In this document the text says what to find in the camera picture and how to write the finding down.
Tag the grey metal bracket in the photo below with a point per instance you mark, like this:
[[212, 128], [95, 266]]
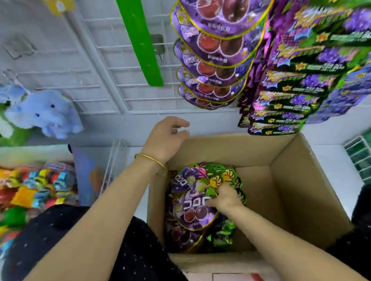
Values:
[[158, 44]]

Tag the brown cardboard box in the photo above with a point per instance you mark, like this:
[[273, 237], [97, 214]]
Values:
[[303, 194]]

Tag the blue plush elephant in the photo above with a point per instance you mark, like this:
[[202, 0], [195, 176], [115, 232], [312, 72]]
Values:
[[48, 112]]

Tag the row of purple gummy bags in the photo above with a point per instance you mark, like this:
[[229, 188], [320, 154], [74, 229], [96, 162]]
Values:
[[216, 44]]

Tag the pale blue plush toy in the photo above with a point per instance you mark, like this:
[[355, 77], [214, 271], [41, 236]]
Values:
[[1, 94]]

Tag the gold bangle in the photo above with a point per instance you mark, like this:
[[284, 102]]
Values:
[[155, 161]]

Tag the person's left hand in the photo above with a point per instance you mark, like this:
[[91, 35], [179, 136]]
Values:
[[160, 142]]

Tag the yellow paper tag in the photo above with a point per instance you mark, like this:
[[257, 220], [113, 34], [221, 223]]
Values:
[[58, 4]]

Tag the pile of colourful small toys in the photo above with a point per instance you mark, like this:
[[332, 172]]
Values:
[[27, 194]]

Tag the green dinosaur candy packet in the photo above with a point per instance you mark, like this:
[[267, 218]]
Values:
[[223, 234], [221, 174]]

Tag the person's right forearm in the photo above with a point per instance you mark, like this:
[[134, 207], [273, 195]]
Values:
[[282, 249]]

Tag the black dotted garment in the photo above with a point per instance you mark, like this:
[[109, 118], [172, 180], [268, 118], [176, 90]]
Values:
[[134, 269]]

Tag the person's left thumb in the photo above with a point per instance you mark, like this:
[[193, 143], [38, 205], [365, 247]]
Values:
[[182, 135]]

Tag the person's left forearm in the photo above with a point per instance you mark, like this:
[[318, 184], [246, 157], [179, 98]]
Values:
[[93, 234]]

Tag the person's right hand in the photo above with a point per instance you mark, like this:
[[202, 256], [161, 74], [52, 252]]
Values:
[[227, 197]]

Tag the clear wall hook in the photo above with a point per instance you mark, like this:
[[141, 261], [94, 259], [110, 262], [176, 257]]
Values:
[[19, 46]]

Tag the purple grape candy packet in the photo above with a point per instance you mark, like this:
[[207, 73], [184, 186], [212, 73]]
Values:
[[181, 237], [193, 211], [183, 178]]

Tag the row of green starred bags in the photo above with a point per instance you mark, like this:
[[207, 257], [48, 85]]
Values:
[[319, 56]]

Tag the green plastic strip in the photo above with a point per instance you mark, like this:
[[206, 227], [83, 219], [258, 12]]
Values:
[[138, 37]]

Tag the person's right thumb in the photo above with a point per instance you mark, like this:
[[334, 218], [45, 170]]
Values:
[[212, 202]]

